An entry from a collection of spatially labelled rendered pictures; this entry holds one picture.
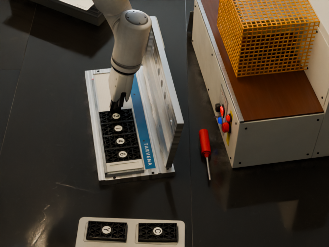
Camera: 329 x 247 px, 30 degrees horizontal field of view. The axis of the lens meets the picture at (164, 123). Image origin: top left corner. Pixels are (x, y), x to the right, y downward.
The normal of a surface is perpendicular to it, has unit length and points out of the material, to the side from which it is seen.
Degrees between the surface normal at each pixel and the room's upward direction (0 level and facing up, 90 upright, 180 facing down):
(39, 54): 0
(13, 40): 0
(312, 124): 90
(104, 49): 0
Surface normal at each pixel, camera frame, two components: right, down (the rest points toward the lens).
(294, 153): 0.18, 0.72
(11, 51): 0.02, -0.68
